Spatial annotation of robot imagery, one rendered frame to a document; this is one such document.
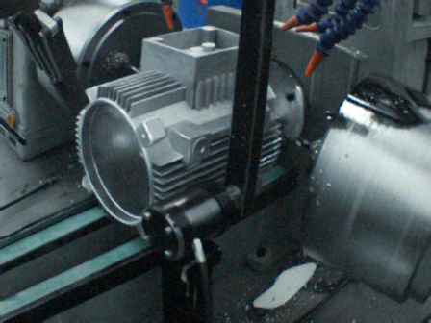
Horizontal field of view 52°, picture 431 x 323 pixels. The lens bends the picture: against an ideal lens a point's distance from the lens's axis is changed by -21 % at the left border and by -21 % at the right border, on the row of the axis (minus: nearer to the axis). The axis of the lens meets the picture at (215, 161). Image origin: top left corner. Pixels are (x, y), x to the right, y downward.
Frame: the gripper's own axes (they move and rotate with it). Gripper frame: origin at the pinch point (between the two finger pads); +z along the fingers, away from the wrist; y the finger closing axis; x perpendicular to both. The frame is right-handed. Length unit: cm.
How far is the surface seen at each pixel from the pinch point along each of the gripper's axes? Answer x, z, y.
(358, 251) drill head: -4.9, 12.4, -35.9
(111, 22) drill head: -16.2, 5.8, 15.1
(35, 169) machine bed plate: 6.9, 30.8, 32.9
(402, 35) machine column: -44, 15, -24
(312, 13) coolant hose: -19.9, -3.2, -22.4
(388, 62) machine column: -40.0, 20.3, -21.4
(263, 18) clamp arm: -13.8, -5.9, -20.9
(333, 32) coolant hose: -23.9, 2.5, -21.9
